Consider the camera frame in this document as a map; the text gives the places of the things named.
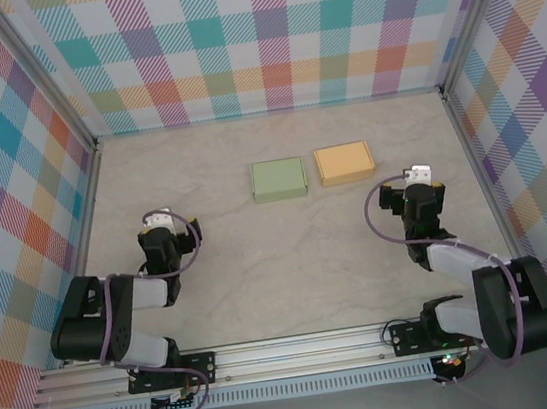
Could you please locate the aluminium side rail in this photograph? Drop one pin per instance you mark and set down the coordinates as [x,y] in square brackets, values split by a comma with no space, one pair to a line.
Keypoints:
[82,239]
[489,186]

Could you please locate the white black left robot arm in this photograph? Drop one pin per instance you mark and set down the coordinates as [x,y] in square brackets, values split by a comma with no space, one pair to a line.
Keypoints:
[76,336]

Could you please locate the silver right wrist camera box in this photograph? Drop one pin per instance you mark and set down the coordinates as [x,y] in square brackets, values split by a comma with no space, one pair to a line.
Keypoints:
[421,175]

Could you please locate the aluminium frame post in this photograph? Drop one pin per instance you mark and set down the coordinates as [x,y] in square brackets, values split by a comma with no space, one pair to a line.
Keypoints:
[45,73]
[476,11]

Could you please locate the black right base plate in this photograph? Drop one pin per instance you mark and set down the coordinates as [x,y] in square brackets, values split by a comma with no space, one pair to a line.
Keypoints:
[407,338]

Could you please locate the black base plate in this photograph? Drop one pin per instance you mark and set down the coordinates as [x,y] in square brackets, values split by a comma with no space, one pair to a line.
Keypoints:
[407,338]
[201,365]

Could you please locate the aluminium mounting rail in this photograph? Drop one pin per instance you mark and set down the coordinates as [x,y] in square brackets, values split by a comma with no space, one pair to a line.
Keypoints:
[298,352]

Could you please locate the orange paper box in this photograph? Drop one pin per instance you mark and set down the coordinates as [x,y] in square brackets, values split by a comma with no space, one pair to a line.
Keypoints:
[343,162]

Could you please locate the controller circuit board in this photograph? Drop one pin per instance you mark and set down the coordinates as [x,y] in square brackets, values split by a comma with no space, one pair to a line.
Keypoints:
[450,361]
[176,404]

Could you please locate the right controller circuit board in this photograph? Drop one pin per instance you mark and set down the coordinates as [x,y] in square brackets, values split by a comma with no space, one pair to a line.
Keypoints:
[450,361]

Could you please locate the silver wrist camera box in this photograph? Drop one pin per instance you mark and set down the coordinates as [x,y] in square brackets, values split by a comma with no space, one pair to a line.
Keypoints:
[160,220]
[421,175]

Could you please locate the left controller circuit board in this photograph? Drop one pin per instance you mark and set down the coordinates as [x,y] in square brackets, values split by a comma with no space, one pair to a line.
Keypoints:
[176,404]

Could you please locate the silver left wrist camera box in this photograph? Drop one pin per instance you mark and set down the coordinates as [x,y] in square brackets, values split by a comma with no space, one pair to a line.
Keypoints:
[160,220]

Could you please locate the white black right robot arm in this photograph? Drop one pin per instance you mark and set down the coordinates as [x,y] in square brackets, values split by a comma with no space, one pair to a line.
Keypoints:
[535,316]

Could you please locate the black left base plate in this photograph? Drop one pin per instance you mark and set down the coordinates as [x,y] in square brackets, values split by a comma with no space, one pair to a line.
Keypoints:
[201,365]

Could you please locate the thin aluminium wall rail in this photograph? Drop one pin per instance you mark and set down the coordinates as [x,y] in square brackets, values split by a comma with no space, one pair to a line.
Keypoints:
[266,113]

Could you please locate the green paper box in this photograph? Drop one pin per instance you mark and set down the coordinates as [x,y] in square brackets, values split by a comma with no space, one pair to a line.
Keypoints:
[277,179]

